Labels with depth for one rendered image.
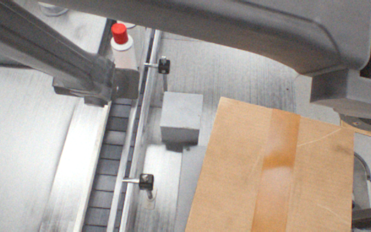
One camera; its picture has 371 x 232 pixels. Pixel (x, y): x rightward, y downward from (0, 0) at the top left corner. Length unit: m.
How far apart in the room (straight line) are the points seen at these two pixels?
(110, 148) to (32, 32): 0.49
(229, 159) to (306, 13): 0.37
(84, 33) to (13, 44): 0.68
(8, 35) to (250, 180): 0.39
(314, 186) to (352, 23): 0.37
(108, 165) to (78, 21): 0.48
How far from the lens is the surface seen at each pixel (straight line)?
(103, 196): 0.80
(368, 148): 2.05
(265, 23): 0.22
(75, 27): 1.08
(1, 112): 1.04
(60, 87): 0.69
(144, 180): 0.69
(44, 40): 0.43
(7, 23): 0.37
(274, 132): 0.60
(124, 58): 0.81
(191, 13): 0.21
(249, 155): 0.57
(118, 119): 0.87
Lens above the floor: 1.64
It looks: 61 degrees down
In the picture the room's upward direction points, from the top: 2 degrees clockwise
